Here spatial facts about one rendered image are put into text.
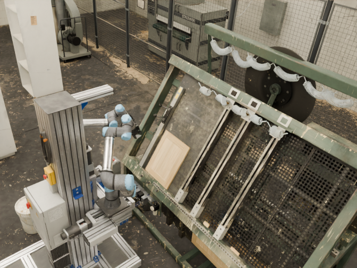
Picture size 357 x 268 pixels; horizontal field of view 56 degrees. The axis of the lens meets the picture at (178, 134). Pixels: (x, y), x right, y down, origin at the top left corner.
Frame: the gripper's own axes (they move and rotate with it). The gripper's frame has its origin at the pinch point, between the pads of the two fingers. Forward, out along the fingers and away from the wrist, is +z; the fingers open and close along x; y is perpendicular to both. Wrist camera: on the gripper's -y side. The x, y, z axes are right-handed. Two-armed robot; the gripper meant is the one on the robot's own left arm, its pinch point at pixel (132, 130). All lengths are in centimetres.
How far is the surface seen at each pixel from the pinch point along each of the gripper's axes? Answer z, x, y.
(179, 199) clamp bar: 38, -72, -14
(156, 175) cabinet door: 43, -30, -11
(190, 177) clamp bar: 26, -70, 7
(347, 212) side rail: 1, -193, 55
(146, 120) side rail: 20.1, 16.2, 22.2
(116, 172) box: 41, 10, -39
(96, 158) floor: 130, 132, -45
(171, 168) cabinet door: 35, -42, 3
